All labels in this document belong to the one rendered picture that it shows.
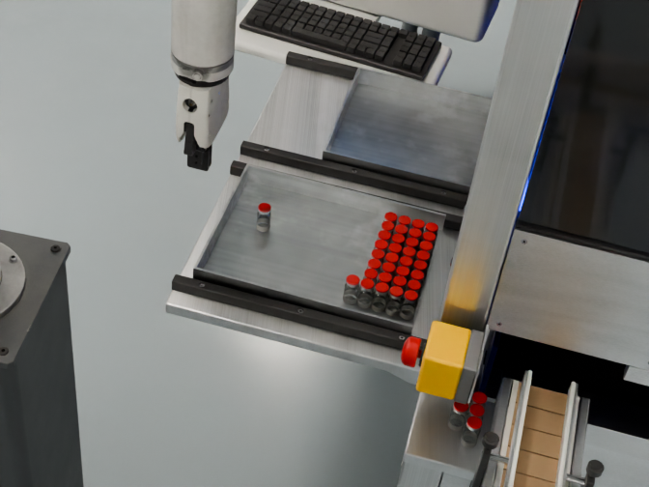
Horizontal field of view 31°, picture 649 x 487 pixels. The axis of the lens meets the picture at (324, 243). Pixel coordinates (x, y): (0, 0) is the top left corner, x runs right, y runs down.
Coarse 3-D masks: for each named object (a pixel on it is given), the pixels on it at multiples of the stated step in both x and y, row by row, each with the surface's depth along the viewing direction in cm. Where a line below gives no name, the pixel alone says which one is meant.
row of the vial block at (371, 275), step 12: (384, 216) 186; (396, 216) 186; (384, 228) 184; (384, 240) 182; (372, 252) 180; (384, 252) 182; (372, 264) 178; (372, 276) 176; (360, 288) 176; (372, 288) 175; (360, 300) 176
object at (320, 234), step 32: (256, 192) 194; (288, 192) 195; (320, 192) 193; (352, 192) 192; (224, 224) 187; (288, 224) 189; (320, 224) 190; (352, 224) 191; (224, 256) 183; (256, 256) 183; (288, 256) 184; (320, 256) 185; (352, 256) 185; (256, 288) 175; (288, 288) 179; (320, 288) 180; (384, 320) 172
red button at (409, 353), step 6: (408, 342) 156; (414, 342) 156; (420, 342) 156; (408, 348) 155; (414, 348) 155; (402, 354) 156; (408, 354) 155; (414, 354) 155; (420, 354) 156; (402, 360) 156; (408, 360) 156; (414, 360) 155
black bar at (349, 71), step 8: (288, 56) 220; (296, 56) 220; (304, 56) 220; (288, 64) 221; (296, 64) 220; (304, 64) 220; (312, 64) 219; (320, 64) 219; (328, 64) 219; (336, 64) 219; (344, 64) 219; (328, 72) 220; (336, 72) 219; (344, 72) 219; (352, 72) 218
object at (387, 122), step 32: (352, 96) 215; (384, 96) 216; (416, 96) 217; (448, 96) 215; (480, 96) 214; (352, 128) 209; (384, 128) 210; (416, 128) 211; (448, 128) 212; (480, 128) 212; (352, 160) 198; (384, 160) 203; (416, 160) 204; (448, 160) 205
